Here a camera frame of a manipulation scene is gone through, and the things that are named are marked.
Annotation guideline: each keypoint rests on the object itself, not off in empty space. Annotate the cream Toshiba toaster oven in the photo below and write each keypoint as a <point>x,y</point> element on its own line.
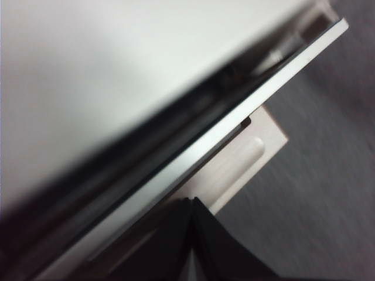
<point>88,58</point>

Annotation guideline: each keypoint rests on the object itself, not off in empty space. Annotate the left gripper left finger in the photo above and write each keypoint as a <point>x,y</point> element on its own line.
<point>167,257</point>

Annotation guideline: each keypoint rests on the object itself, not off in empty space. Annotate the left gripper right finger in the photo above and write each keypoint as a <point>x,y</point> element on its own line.
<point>222,257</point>

